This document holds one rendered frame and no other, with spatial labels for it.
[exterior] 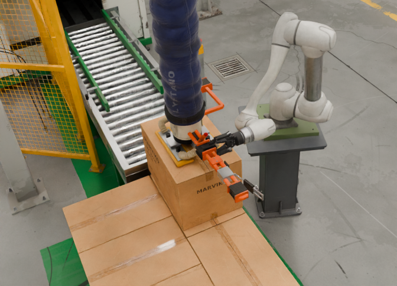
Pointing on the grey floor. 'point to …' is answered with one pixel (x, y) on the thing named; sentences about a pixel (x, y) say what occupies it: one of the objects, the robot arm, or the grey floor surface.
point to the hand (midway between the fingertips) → (207, 150)
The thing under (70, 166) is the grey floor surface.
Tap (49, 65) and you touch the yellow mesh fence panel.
